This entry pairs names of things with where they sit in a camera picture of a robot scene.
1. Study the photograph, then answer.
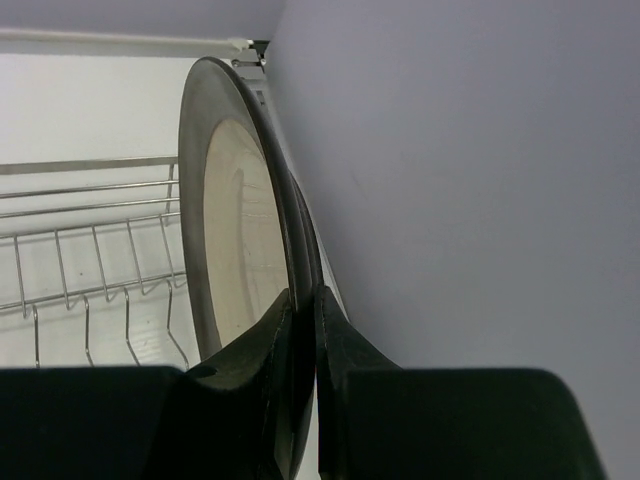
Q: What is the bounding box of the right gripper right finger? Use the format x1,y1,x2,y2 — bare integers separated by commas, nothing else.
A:
314,287,606,479

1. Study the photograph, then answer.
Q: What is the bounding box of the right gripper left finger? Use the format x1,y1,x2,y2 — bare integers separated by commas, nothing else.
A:
1,292,291,479

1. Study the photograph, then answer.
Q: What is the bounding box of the metal wire dish rack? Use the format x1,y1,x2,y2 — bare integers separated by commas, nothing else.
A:
1,157,199,369

